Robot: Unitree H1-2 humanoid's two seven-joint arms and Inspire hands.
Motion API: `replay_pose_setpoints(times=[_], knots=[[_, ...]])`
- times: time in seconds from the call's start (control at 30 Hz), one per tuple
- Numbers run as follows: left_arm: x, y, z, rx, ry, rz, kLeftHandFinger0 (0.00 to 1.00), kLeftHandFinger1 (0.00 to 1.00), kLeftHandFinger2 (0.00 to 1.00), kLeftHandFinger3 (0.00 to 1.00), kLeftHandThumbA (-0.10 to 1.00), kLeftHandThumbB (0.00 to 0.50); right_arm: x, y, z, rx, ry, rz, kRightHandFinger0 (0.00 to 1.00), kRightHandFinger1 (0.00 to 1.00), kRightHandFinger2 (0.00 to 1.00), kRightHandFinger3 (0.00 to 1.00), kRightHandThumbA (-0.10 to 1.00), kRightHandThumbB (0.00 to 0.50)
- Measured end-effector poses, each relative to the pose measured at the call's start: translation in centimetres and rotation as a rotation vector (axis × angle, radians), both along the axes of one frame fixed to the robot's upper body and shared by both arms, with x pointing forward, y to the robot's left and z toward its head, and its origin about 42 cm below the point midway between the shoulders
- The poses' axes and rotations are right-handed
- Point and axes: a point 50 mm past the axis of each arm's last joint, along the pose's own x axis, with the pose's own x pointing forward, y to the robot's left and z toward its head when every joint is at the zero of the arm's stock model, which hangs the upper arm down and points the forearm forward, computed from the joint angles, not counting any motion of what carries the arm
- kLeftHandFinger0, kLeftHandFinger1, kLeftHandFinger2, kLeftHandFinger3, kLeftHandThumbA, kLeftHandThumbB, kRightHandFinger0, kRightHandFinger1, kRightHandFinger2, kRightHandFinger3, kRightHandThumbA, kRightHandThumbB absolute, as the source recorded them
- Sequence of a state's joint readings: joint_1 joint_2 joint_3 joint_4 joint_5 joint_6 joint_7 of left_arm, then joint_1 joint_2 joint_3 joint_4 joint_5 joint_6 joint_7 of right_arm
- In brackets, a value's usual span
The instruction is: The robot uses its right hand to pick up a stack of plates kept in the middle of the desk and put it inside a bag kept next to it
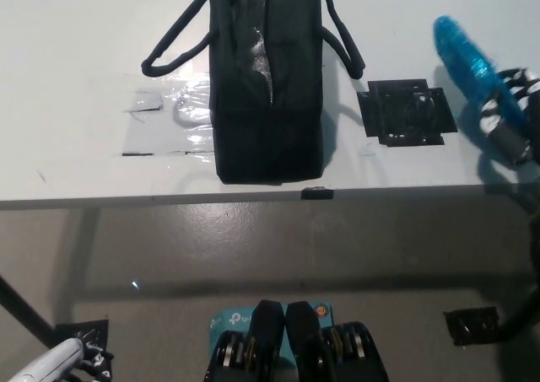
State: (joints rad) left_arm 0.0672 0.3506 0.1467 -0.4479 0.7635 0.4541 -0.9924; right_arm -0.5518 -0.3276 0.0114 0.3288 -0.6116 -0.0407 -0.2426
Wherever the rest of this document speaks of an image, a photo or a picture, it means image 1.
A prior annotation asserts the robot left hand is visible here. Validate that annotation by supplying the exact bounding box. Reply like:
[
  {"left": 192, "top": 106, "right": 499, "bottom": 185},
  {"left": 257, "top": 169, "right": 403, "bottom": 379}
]
[{"left": 7, "top": 338, "right": 115, "bottom": 382}]

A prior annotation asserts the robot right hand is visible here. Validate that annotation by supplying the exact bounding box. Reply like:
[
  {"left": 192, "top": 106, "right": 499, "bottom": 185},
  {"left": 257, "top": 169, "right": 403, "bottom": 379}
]
[{"left": 478, "top": 65, "right": 540, "bottom": 168}]

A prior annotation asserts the blue plate stack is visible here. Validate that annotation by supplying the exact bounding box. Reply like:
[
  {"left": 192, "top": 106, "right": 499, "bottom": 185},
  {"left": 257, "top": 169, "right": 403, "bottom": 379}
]
[{"left": 433, "top": 14, "right": 529, "bottom": 131}]

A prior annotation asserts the black fabric tote bag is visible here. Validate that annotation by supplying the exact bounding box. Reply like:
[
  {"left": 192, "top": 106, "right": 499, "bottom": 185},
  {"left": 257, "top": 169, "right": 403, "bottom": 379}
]
[{"left": 141, "top": 0, "right": 366, "bottom": 187}]

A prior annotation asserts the black floor tape patch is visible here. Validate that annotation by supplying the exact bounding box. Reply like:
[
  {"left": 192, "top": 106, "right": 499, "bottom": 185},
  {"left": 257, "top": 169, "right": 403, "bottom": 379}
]
[
  {"left": 53, "top": 318, "right": 110, "bottom": 352},
  {"left": 442, "top": 306, "right": 503, "bottom": 348}
]

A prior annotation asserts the black table leg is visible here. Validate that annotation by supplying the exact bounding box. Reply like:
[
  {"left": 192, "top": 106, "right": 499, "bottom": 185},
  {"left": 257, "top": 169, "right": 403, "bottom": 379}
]
[{"left": 0, "top": 274, "right": 64, "bottom": 352}]

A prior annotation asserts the black tape square marker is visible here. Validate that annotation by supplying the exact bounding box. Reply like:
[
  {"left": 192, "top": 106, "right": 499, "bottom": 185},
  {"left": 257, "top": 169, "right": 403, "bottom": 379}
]
[{"left": 356, "top": 78, "right": 459, "bottom": 148}]

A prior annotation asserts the teal tp-link box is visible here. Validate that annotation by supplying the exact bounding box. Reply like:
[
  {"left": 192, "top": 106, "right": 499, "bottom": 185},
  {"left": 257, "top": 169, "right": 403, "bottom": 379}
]
[{"left": 209, "top": 301, "right": 334, "bottom": 364}]

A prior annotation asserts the small black tape strip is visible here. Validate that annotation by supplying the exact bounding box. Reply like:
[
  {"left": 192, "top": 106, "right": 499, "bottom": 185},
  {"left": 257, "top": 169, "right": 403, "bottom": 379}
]
[{"left": 300, "top": 186, "right": 335, "bottom": 202}]

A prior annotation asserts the clear tape sheet patch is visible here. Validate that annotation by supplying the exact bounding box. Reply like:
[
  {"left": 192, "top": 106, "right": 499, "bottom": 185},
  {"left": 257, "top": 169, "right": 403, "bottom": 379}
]
[{"left": 112, "top": 76, "right": 217, "bottom": 160}]

